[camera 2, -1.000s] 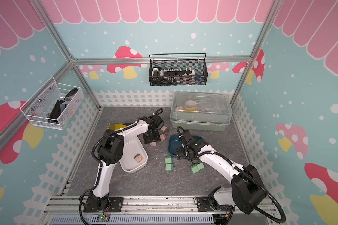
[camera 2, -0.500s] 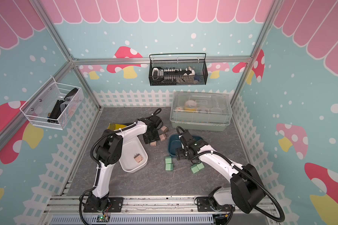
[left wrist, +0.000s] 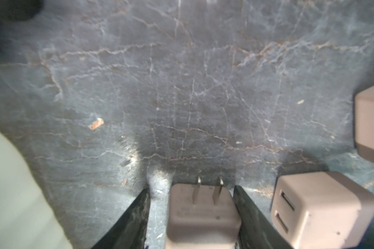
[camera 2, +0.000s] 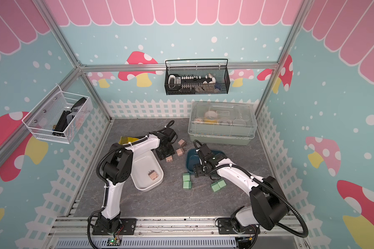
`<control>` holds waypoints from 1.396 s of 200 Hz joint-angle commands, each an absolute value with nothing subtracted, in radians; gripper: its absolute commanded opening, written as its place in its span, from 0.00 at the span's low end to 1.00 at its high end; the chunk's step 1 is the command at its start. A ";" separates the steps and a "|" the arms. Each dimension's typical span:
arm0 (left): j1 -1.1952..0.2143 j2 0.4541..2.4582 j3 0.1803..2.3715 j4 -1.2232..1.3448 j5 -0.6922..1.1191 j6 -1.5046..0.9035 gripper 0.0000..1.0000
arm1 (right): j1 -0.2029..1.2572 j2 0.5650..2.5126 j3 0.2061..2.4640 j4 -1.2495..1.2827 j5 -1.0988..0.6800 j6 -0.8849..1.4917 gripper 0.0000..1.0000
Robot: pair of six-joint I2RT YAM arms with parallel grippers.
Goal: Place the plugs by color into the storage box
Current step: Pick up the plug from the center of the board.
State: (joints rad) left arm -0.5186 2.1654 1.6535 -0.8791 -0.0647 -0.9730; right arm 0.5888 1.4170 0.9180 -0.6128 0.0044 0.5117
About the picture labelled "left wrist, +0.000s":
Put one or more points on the white plastic bin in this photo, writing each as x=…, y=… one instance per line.
x=27, y=221

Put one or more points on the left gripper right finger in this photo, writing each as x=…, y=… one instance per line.
x=256, y=231

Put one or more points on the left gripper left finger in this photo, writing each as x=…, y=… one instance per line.
x=129, y=232

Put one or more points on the pink plug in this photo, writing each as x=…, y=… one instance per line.
x=321, y=210
x=201, y=217
x=364, y=123

